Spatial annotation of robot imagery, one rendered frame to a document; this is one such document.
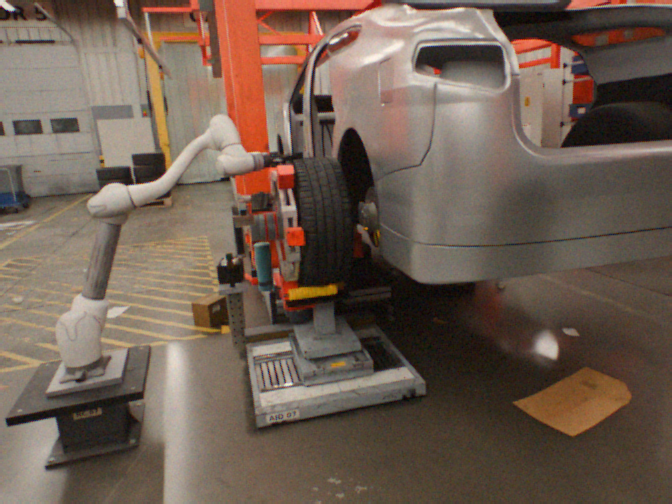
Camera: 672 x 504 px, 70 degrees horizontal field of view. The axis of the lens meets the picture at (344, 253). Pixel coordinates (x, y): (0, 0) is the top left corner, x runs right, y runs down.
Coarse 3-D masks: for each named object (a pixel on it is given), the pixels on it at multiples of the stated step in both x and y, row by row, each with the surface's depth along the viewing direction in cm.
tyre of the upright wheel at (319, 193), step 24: (312, 168) 227; (336, 168) 228; (312, 192) 219; (336, 192) 220; (312, 216) 216; (336, 216) 218; (312, 240) 218; (336, 240) 221; (312, 264) 224; (336, 264) 228
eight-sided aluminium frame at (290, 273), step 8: (272, 176) 245; (280, 192) 223; (288, 192) 223; (272, 200) 264; (280, 200) 222; (272, 208) 266; (288, 208) 218; (288, 216) 218; (296, 216) 219; (296, 224) 220; (280, 240) 273; (280, 248) 265; (288, 248) 222; (296, 248) 223; (280, 256) 262; (288, 256) 222; (296, 256) 223; (280, 264) 259; (288, 264) 227; (296, 264) 229; (288, 272) 234; (296, 272) 236; (288, 280) 241
